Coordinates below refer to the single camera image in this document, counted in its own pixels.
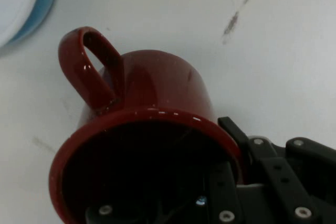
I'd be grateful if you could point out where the red enamel mug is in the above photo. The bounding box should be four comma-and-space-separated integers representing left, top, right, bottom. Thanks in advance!
48, 26, 245, 224

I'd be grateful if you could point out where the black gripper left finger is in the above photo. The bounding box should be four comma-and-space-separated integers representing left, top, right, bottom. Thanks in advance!
85, 159, 244, 224

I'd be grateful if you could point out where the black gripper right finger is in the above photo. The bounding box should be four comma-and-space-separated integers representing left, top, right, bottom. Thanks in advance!
217, 116, 336, 224

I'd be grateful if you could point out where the blue bowl with white inside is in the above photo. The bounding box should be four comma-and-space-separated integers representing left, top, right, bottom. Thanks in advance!
0, 0, 58, 55

